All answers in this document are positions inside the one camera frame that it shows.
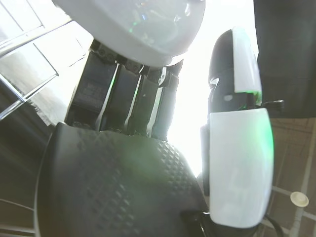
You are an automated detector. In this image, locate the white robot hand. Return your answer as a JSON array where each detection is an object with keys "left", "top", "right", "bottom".
[{"left": 34, "top": 27, "right": 275, "bottom": 237}]

